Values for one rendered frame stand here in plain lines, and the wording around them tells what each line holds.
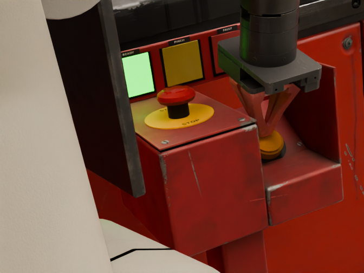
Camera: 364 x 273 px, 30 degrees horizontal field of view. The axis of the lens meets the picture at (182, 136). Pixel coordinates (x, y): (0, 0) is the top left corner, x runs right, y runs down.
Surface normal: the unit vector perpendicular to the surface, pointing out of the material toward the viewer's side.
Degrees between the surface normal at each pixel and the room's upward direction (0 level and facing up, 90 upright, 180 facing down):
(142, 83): 90
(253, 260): 90
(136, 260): 8
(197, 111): 0
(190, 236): 90
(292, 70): 15
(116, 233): 24
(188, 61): 90
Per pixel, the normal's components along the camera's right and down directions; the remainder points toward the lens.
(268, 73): -0.04, -0.82
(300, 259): 0.52, 0.23
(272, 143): 0.12, -0.61
